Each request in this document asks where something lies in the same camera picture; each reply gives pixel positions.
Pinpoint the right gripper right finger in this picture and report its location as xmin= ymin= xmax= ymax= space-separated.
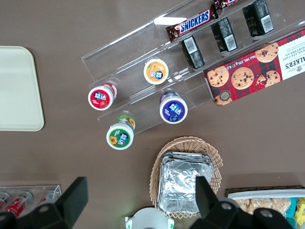
xmin=190 ymin=176 xmax=241 ymax=229

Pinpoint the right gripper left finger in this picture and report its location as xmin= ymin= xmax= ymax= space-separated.
xmin=30 ymin=176 xmax=89 ymax=229

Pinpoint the silver foil tray stack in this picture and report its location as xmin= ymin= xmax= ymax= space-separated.
xmin=157 ymin=150 xmax=214 ymax=215

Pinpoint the light tan wicker basket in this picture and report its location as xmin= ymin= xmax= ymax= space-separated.
xmin=149 ymin=136 xmax=224 ymax=219

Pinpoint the white rectangular snack tray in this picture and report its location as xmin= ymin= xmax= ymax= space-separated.
xmin=227 ymin=189 xmax=305 ymax=217

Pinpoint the dark woven tray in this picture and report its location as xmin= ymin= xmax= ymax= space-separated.
xmin=224 ymin=185 xmax=305 ymax=199

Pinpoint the beige plastic tray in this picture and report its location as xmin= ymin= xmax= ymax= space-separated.
xmin=0 ymin=46 xmax=45 ymax=132

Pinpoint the clear acrylic bottle rack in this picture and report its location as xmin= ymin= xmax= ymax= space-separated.
xmin=0 ymin=184 xmax=63 ymax=217

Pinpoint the red cola bottle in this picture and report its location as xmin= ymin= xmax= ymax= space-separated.
xmin=1 ymin=191 xmax=33 ymax=217
xmin=39 ymin=190 xmax=58 ymax=204
xmin=0 ymin=192 xmax=11 ymax=211

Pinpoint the rice cracker pack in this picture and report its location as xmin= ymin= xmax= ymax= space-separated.
xmin=234 ymin=197 xmax=292 ymax=215

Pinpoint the green lid gum jar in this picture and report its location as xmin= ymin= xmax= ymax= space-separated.
xmin=106 ymin=114 xmax=136 ymax=150

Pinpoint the teal snack pack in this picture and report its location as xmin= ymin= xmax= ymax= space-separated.
xmin=285 ymin=197 xmax=299 ymax=219

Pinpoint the yellow snack pack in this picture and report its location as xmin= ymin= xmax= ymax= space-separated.
xmin=294 ymin=197 xmax=305 ymax=220

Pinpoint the purple lid gum jar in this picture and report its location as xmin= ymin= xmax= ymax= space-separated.
xmin=159 ymin=90 xmax=189 ymax=125

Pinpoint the red lid gum jar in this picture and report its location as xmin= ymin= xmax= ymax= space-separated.
xmin=87 ymin=82 xmax=118 ymax=111

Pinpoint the red tartan cookie box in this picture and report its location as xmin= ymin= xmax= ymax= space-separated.
xmin=203 ymin=28 xmax=305 ymax=107

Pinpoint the orange lid gum jar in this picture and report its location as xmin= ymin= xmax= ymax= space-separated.
xmin=143 ymin=58 xmax=170 ymax=85

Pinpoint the small black box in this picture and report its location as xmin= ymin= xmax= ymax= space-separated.
xmin=211 ymin=17 xmax=238 ymax=53
xmin=242 ymin=0 xmax=274 ymax=38
xmin=181 ymin=35 xmax=205 ymax=70

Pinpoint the clear acrylic stepped display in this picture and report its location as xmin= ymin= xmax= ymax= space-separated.
xmin=153 ymin=0 xmax=305 ymax=108
xmin=81 ymin=14 xmax=209 ymax=137

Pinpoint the Snickers chocolate bar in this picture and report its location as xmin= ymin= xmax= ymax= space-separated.
xmin=212 ymin=0 xmax=242 ymax=10
xmin=165 ymin=8 xmax=219 ymax=43

